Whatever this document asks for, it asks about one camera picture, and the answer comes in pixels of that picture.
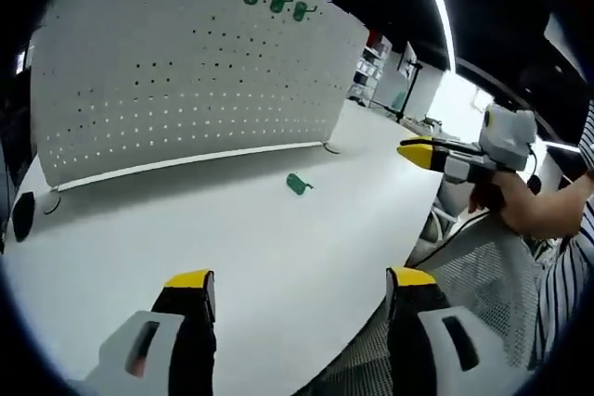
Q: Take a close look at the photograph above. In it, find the person's right hand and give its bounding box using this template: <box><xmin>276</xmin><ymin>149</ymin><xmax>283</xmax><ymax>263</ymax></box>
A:
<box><xmin>467</xmin><ymin>172</ymin><xmax>536</xmax><ymax>234</ymax></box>

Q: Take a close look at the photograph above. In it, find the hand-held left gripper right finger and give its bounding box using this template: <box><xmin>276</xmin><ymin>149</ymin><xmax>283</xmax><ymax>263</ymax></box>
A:
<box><xmin>384</xmin><ymin>265</ymin><xmax>514</xmax><ymax>396</ymax></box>

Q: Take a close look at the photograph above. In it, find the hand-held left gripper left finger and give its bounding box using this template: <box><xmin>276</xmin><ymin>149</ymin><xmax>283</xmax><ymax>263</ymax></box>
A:
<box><xmin>84</xmin><ymin>268</ymin><xmax>218</xmax><ymax>396</ymax></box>

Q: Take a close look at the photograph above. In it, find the black rounded object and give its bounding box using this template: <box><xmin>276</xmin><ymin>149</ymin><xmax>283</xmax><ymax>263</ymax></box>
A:
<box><xmin>11</xmin><ymin>190</ymin><xmax>37</xmax><ymax>243</ymax></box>

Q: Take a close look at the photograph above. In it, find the storage shelving with bins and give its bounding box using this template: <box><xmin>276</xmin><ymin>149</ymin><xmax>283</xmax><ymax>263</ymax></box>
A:
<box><xmin>351</xmin><ymin>30</ymin><xmax>394</xmax><ymax>101</ymax></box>

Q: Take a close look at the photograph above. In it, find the grey mesh chair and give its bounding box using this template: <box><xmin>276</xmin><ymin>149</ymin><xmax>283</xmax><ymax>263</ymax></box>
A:
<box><xmin>296</xmin><ymin>172</ymin><xmax>547</xmax><ymax>396</ymax></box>

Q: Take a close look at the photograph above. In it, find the black tripod stand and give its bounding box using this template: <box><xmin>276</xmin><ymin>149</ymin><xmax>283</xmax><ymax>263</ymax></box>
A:
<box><xmin>370</xmin><ymin>40</ymin><xmax>424</xmax><ymax>124</ymax></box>

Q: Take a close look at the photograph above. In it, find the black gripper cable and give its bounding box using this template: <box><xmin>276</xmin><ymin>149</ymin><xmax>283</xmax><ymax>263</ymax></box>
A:
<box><xmin>407</xmin><ymin>209</ymin><xmax>493</xmax><ymax>270</ymax></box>

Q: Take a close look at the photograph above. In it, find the white perforated pegboard panel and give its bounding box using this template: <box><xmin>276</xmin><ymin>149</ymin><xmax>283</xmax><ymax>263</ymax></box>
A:
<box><xmin>28</xmin><ymin>0</ymin><xmax>371</xmax><ymax>194</ymax></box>

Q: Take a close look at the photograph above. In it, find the white ceiling light strip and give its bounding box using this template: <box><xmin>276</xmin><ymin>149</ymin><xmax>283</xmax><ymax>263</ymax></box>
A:
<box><xmin>410</xmin><ymin>0</ymin><xmax>460</xmax><ymax>73</ymax></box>

